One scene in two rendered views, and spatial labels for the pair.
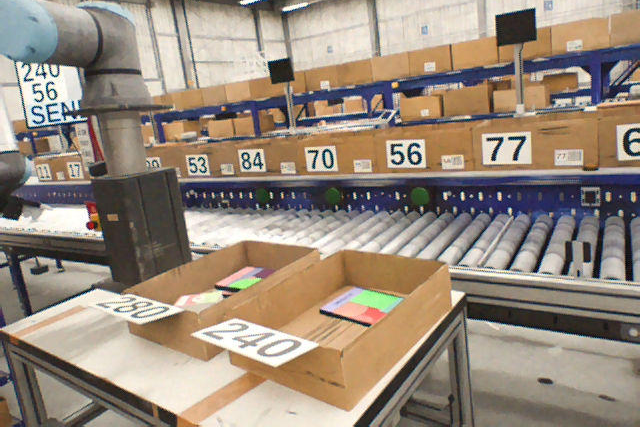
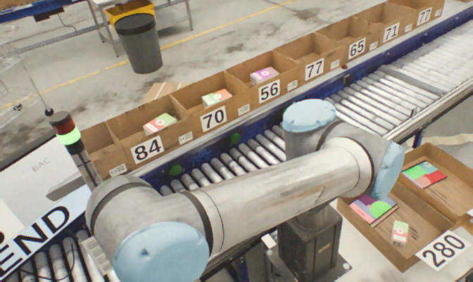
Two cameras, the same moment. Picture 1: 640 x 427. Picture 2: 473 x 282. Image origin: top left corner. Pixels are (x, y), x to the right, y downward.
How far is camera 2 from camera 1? 201 cm
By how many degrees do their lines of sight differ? 62
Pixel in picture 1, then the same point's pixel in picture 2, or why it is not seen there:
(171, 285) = (380, 240)
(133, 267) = (331, 261)
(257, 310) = (440, 207)
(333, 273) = not seen: hidden behind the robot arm
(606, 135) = (346, 50)
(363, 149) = (243, 99)
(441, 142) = (287, 77)
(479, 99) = not seen: outside the picture
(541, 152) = (326, 65)
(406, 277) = (412, 156)
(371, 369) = not seen: outside the picture
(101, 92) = not seen: hidden behind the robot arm
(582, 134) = (339, 52)
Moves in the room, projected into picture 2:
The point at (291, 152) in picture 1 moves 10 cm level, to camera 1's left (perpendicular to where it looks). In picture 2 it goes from (188, 125) to (179, 137)
